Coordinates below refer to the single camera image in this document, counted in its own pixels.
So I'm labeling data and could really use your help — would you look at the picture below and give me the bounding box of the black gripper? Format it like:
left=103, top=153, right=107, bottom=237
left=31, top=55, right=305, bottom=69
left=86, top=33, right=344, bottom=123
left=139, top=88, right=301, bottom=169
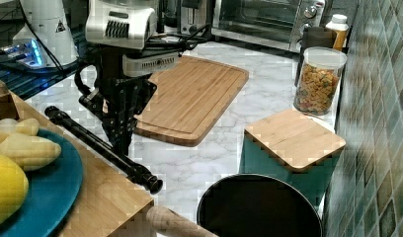
left=78, top=46, right=156, bottom=156

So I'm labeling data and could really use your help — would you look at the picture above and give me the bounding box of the wooden drawer with black handle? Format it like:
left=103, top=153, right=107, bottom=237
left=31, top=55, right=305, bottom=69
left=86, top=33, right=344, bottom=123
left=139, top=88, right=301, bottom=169
left=12, top=95, right=157, bottom=237

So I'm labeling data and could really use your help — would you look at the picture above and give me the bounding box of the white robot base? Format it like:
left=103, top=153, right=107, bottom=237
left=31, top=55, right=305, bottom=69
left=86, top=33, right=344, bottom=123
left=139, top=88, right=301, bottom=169
left=9, top=0, right=78, bottom=69

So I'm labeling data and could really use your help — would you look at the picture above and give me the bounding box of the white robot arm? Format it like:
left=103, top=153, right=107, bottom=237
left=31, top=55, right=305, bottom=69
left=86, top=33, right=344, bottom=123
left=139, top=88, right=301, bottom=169
left=74, top=0, right=157, bottom=155

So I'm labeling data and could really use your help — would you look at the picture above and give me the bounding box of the bamboo cutting board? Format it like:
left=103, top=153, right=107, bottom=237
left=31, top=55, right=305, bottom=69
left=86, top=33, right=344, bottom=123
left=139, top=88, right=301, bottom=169
left=135, top=56, right=249, bottom=146

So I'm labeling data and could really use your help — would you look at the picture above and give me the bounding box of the teal plate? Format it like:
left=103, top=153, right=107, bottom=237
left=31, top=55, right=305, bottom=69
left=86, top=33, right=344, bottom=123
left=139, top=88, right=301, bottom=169
left=0, top=129, right=83, bottom=237

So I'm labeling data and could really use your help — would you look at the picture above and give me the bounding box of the pale yellow banana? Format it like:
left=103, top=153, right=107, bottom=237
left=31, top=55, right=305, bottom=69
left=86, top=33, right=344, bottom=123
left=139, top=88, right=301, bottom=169
left=0, top=117, right=61, bottom=171

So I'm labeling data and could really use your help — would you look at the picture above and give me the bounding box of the yellow lemon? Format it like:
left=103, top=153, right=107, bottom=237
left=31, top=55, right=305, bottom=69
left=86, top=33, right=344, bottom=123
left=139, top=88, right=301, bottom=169
left=0, top=155, right=29, bottom=224

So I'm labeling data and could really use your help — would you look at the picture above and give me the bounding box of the silver toaster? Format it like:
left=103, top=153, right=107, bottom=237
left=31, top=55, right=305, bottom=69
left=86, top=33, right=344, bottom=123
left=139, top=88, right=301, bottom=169
left=177, top=0, right=215, bottom=39

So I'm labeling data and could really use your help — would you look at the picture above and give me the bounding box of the dark round pan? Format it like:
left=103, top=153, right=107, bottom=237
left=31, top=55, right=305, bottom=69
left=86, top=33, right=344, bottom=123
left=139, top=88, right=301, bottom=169
left=197, top=174, right=323, bottom=237

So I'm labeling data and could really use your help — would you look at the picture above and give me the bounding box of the teal canister with bamboo lid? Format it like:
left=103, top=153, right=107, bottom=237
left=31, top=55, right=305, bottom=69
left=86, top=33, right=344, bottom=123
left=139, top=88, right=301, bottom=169
left=239, top=109, right=346, bottom=207

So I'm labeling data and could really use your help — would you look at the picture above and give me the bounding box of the stainless toaster oven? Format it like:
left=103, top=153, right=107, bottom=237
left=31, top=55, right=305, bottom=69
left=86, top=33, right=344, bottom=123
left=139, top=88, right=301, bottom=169
left=211, top=0, right=327, bottom=52

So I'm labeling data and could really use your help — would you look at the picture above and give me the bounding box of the glass jar of cereal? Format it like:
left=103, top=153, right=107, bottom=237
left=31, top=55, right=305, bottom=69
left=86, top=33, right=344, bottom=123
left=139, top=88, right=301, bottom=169
left=293, top=46, right=347, bottom=116

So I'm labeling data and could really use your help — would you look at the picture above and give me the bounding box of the orange bottle white cap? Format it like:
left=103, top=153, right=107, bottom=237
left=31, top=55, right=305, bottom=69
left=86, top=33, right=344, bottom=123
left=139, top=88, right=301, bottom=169
left=325, top=14, right=349, bottom=50

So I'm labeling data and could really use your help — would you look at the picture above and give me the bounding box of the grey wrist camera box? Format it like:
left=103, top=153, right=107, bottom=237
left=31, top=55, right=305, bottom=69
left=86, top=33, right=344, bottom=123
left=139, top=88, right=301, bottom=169
left=122, top=52, right=179, bottom=77

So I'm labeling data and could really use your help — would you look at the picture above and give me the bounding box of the wooden rolling pin handle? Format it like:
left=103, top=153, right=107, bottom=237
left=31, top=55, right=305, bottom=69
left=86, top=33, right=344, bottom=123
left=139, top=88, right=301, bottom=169
left=146, top=205, right=218, bottom=237

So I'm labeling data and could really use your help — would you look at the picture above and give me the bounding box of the black cable bundle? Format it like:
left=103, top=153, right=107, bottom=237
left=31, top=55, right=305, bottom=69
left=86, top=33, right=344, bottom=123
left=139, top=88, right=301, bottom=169
left=146, top=23, right=213, bottom=55

